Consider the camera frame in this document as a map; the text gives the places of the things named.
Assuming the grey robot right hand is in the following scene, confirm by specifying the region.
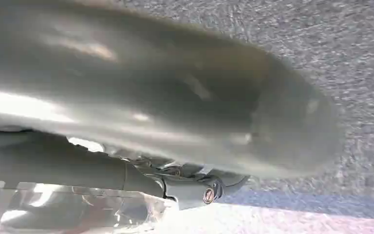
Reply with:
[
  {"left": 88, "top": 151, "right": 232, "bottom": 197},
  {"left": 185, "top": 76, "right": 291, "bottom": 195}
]
[{"left": 0, "top": 0, "right": 344, "bottom": 206}]

